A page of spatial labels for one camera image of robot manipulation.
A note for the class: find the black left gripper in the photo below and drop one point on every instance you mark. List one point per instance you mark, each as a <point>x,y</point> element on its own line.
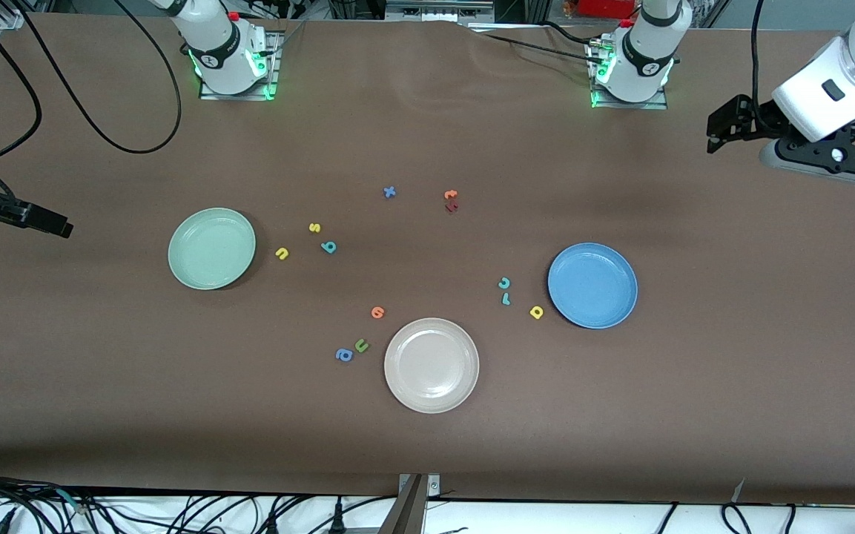
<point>762,116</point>

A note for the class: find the yellow foam letter d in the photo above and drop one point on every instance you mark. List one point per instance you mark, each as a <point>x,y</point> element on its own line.
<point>540,311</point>

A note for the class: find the teal foam letter b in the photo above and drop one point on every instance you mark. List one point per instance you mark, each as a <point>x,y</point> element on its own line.
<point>327,245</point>

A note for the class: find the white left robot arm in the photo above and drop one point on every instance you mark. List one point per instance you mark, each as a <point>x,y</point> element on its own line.
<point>646,52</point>

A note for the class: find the red box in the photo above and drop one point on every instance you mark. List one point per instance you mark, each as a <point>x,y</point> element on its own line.
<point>605,7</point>

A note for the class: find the green plate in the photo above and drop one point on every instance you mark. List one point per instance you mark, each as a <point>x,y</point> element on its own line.
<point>212,248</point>

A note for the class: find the blue plate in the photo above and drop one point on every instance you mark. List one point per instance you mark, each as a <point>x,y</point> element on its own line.
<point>592,285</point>

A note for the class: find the blue foam letter a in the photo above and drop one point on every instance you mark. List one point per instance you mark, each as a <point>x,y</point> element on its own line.
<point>349,357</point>

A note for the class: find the green foam letter u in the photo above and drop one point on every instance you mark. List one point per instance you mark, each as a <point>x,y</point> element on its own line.
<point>358,345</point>

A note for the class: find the small paper tag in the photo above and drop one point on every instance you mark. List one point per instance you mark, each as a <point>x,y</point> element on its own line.
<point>738,491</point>

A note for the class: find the beige plate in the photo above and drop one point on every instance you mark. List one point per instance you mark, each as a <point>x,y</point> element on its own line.
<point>431,365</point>

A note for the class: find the black power plug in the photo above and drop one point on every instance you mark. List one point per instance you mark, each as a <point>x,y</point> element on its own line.
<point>337,519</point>

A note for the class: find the aluminium frame rail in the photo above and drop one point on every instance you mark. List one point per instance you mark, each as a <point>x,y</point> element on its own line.
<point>12,18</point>

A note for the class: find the aluminium frame bar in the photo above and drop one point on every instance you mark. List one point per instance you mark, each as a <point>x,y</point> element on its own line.
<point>438,11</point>

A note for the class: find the aluminium profile with bracket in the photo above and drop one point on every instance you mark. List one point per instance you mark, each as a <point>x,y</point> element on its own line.
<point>408,512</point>

